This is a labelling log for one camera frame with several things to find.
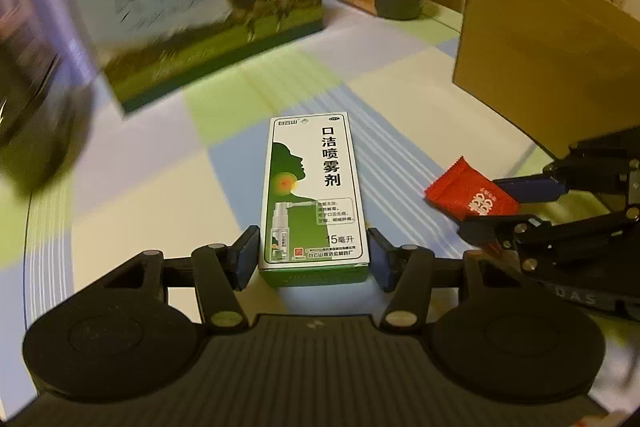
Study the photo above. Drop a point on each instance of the green white medicine box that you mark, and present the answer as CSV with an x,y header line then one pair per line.
x,y
313,230

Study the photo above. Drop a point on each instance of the red snack packet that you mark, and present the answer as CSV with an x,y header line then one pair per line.
x,y
461,192

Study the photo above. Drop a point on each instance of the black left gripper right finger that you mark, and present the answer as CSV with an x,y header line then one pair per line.
x,y
407,272

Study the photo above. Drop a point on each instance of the checkered tablecloth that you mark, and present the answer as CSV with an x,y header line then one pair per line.
x,y
187,170

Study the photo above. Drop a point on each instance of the brown cardboard box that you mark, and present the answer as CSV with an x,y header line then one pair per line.
x,y
561,71

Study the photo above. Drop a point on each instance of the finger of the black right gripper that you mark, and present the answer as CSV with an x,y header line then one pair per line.
x,y
547,186
495,231

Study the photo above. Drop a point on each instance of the left dark wrapped bowl stack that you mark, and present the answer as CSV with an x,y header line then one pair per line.
x,y
45,112

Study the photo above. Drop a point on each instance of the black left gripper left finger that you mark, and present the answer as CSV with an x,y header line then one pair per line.
x,y
219,271

